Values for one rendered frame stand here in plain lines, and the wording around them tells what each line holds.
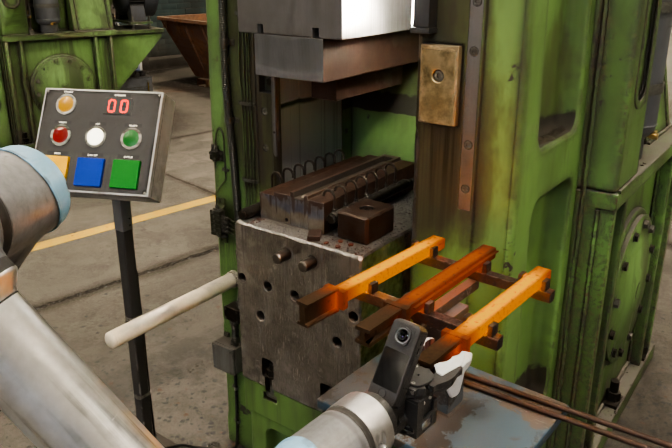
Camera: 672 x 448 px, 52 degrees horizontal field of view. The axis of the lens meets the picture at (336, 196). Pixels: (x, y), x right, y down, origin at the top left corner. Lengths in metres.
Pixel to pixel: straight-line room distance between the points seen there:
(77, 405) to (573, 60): 1.41
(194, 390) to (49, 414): 2.00
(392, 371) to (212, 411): 1.70
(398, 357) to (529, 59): 0.73
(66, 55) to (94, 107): 4.46
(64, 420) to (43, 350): 0.07
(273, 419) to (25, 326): 1.24
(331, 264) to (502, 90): 0.53
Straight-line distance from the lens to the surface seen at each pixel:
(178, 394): 2.72
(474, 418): 1.40
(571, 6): 1.80
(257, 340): 1.82
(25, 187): 0.84
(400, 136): 2.01
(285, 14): 1.57
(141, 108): 1.87
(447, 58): 1.49
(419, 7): 1.50
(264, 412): 1.93
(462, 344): 1.10
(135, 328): 1.87
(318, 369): 1.72
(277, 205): 1.69
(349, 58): 1.59
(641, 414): 2.78
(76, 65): 6.40
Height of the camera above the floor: 1.52
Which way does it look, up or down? 19 degrees down
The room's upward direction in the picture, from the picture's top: straight up
